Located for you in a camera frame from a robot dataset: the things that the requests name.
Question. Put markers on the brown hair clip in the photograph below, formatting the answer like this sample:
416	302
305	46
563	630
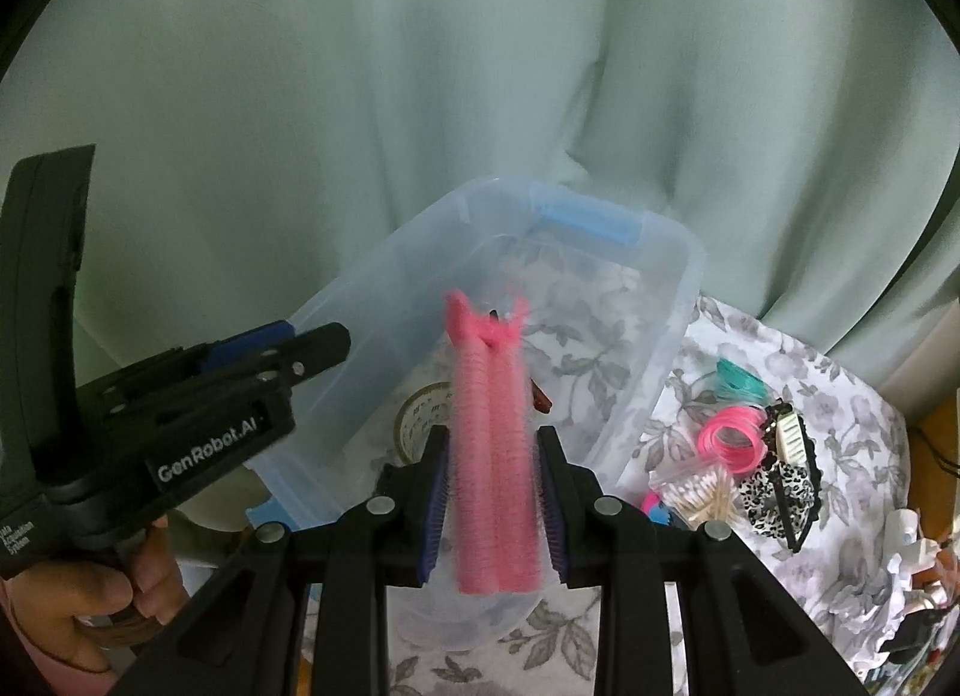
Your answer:
540	400

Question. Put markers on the leopard print scrunchie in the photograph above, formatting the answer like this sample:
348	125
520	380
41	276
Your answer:
765	501

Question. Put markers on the pink velcro hair roller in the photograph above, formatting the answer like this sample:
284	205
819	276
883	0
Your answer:
491	456

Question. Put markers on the grey floral tablecloth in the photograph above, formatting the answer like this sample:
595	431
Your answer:
840	441

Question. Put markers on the patterned tape roll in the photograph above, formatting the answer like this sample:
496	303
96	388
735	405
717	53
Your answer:
414	426

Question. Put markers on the bag of cotton swabs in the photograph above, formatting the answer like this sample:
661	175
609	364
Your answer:
697	493

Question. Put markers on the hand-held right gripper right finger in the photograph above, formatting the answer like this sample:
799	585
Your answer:
551	516

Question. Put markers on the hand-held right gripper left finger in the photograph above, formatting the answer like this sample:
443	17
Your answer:
435	516

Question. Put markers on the black and cream hair claw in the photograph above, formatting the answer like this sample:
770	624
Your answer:
787	441

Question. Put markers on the pale green curtain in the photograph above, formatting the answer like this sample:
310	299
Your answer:
375	103

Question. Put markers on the person's left hand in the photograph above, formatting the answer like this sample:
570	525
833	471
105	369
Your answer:
75	613

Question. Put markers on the small blue pink comb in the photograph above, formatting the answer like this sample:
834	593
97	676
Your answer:
658	510

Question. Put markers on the crumpled white paper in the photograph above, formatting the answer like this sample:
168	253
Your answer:
911	568

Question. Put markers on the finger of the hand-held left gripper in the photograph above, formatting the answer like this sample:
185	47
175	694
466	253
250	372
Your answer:
244	342
315	347

